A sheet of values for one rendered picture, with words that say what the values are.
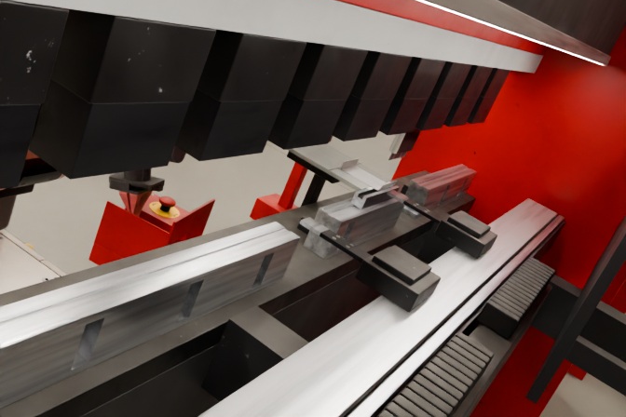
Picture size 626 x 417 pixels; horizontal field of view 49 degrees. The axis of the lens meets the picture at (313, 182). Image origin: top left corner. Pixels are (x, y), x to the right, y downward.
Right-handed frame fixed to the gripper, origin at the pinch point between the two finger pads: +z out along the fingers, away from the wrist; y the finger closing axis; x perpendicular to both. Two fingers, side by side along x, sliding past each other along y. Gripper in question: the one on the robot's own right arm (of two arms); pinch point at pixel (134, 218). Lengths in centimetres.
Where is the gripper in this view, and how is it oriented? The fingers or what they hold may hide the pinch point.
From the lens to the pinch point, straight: 154.6
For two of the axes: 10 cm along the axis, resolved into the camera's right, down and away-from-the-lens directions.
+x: 2.8, -2.1, 9.4
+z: -1.3, 9.6, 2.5
